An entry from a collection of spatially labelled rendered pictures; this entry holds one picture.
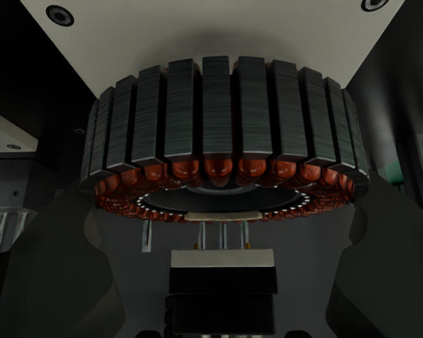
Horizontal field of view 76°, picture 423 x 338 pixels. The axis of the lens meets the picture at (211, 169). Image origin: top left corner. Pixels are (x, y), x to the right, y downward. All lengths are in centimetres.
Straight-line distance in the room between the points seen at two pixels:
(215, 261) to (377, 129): 18
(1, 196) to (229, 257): 26
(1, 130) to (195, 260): 18
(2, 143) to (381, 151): 36
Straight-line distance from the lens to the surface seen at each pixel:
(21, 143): 28
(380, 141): 31
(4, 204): 35
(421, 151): 30
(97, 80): 17
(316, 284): 41
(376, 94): 22
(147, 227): 23
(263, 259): 17
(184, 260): 17
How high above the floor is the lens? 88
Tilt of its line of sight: 19 degrees down
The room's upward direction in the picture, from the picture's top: 180 degrees clockwise
